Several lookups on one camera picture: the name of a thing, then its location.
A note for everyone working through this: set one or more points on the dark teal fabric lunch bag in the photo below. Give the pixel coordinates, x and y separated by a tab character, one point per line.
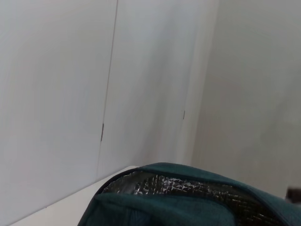
141	207

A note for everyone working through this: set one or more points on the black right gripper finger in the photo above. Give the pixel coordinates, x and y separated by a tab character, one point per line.
295	195

